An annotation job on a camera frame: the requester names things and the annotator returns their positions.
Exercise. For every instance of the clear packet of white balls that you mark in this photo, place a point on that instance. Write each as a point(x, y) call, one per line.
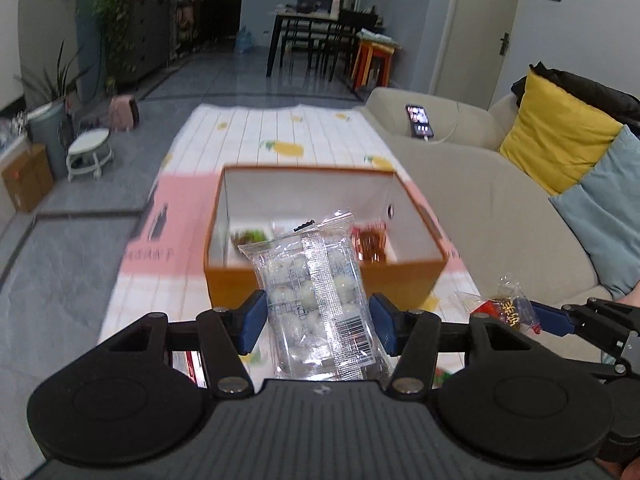
point(310, 300)

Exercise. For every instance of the red snack packet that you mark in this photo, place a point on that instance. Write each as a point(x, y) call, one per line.
point(190, 367)

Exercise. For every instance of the pink backpack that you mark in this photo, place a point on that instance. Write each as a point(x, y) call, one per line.
point(125, 112)

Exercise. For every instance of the dark jacket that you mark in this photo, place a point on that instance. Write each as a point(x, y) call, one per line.
point(590, 85)

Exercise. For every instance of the trailing green potted plant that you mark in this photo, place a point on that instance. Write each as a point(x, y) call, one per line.
point(117, 15)

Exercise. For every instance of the red packet of brown snacks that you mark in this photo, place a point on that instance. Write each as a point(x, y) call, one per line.
point(370, 245)

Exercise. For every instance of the black dining chair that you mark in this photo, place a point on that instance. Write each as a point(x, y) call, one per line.
point(302, 42)
point(345, 40)

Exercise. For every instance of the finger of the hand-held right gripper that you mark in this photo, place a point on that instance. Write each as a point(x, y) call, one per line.
point(552, 317)
point(595, 367)

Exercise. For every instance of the brown cardboard carton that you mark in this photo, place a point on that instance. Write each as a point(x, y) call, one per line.
point(27, 177)

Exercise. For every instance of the white round rolling stool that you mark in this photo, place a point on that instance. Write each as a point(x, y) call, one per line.
point(90, 142)

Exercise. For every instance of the black dining table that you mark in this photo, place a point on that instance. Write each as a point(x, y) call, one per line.
point(300, 16)

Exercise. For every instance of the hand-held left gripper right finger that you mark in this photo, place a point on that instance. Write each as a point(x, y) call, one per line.
point(385, 324)

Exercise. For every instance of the smartphone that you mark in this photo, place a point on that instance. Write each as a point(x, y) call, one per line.
point(419, 121)

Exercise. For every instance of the orange stool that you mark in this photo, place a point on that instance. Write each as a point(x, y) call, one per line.
point(372, 62)

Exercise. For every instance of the grey drawer cabinet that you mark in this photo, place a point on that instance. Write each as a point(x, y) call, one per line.
point(150, 40)

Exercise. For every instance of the stack of cloths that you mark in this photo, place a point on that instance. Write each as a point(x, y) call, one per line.
point(377, 39)

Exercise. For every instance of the green pea packet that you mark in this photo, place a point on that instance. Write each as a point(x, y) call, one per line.
point(247, 236)

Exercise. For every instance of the long-leaf potted plant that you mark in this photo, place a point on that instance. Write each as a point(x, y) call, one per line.
point(55, 80)

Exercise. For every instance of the orange cardboard box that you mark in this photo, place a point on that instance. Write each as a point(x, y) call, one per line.
point(225, 280)

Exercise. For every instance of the small clear red packet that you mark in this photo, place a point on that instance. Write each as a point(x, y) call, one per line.
point(505, 307)

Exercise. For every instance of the beige sofa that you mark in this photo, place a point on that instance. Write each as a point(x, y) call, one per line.
point(480, 200)

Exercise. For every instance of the yellow pillow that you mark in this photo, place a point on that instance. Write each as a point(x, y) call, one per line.
point(555, 140)

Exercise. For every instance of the white bottle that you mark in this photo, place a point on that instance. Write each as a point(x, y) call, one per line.
point(336, 5)

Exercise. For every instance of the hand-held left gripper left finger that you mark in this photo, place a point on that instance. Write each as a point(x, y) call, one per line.
point(252, 320)

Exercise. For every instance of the white door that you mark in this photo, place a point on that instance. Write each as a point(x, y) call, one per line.
point(480, 35)

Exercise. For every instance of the light blue pillow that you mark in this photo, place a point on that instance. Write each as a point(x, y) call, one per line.
point(610, 210)

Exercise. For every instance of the grey bin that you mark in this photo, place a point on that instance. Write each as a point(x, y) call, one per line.
point(47, 135)

